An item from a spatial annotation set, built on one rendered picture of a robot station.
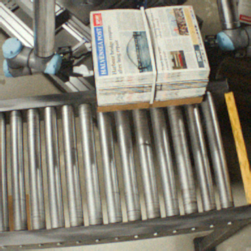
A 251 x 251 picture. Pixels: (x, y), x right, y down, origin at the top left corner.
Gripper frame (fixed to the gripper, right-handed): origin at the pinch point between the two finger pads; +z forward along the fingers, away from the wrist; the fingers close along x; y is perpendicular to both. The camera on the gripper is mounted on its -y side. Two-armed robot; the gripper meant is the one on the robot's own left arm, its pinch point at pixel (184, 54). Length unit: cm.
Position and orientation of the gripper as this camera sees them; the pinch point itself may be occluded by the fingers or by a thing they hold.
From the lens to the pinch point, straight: 176.9
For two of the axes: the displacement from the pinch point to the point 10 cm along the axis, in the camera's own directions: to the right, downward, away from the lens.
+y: 0.1, -4.8, -8.7
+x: 1.2, 8.7, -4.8
